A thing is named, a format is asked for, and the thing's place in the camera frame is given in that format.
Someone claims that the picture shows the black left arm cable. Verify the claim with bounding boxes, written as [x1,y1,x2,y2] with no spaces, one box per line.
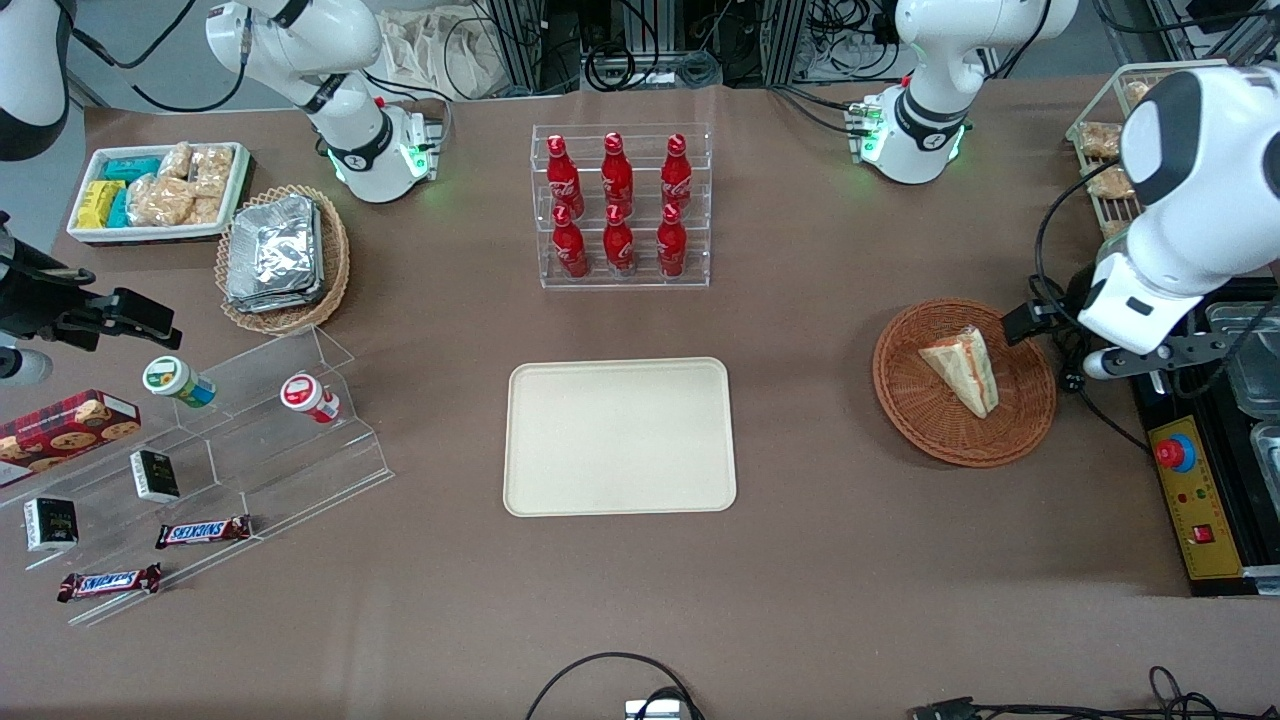
[1033,165,1096,303]

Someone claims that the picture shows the clear acrylic stepped display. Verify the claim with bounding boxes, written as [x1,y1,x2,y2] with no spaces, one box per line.
[0,325,394,628]

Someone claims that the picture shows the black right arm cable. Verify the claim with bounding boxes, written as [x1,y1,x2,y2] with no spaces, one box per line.
[70,0,251,113]

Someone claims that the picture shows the triangle sandwich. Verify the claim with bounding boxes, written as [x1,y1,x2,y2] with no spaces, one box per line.
[918,325,999,419]

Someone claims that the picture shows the black right base cable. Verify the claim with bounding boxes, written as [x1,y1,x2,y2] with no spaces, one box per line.
[360,70,453,151]

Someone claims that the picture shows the brown table cover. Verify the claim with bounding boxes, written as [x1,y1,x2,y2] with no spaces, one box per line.
[0,83,1280,720]

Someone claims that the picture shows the black cable with connector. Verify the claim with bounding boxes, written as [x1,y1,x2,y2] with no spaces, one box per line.
[910,665,1280,720]

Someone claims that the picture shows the round brown wicker basket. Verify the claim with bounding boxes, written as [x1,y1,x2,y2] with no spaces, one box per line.
[872,298,1058,469]

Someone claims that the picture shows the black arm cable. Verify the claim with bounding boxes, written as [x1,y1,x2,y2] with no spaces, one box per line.
[70,0,251,113]
[1033,165,1096,303]

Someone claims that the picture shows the white rectangular snack tray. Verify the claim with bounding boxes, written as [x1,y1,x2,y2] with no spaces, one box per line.
[66,142,251,246]

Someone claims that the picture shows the aluminium frame post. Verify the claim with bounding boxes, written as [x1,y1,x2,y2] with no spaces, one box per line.
[490,0,546,96]
[775,0,813,86]

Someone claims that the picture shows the stack of foil containers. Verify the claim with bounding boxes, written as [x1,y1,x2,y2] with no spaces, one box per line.
[226,195,326,314]

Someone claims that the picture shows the red emergency stop button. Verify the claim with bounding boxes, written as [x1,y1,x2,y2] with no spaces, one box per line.
[1154,432,1199,474]

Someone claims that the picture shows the white wire basket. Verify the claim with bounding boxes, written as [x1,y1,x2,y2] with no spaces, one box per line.
[1065,60,1231,241]

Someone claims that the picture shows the black looped cable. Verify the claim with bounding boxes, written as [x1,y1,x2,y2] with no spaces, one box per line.
[525,652,706,720]

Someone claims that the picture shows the red cookie box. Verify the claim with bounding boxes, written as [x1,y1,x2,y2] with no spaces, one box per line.
[0,389,142,489]

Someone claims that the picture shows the oval light wicker basket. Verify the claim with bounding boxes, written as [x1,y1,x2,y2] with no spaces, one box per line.
[215,184,351,336]

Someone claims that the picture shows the small black box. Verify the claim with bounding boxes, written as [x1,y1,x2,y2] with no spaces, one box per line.
[24,497,79,553]
[130,450,181,504]

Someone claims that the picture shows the green lid white cup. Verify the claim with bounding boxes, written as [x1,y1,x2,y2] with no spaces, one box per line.
[142,355,217,409]

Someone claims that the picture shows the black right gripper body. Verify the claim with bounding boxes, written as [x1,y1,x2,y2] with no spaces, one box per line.
[0,212,96,346]

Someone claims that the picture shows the clear plastic container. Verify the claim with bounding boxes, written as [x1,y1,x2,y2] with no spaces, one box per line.
[1205,300,1280,416]
[1250,420,1280,493]

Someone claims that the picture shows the black cable with plug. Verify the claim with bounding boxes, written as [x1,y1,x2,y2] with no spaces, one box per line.
[1057,368,1151,453]

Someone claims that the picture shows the clear acrylic bottle rack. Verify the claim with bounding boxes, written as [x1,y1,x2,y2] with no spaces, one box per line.
[530,123,713,291]

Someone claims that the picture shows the beige plastic tray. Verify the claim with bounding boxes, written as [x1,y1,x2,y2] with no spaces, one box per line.
[502,357,738,518]

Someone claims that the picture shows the black coiled cable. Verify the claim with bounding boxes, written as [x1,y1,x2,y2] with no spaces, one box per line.
[583,40,638,93]

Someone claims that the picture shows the red lid white cup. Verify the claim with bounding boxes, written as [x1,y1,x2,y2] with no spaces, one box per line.
[280,373,341,425]

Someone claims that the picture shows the beige cloth bag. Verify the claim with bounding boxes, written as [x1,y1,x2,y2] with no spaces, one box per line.
[378,8,521,101]

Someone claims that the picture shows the yellow snack packet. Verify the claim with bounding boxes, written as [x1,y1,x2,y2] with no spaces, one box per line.
[76,180,127,230]

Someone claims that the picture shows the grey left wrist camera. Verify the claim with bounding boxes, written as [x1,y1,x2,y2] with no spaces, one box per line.
[1083,333,1233,383]

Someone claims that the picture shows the black left base cables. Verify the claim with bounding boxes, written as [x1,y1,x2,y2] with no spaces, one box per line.
[768,83,871,136]

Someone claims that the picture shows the black machine with yellow panel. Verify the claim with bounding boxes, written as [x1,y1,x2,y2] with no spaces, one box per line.
[1130,275,1280,598]

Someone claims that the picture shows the red cola bottle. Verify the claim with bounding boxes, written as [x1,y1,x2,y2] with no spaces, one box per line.
[552,205,590,280]
[546,133,585,214]
[656,203,689,279]
[603,204,637,278]
[661,133,694,209]
[601,131,635,213]

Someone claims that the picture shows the snickers chocolate bar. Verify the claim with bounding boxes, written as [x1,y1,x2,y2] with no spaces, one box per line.
[57,563,163,603]
[155,515,253,550]

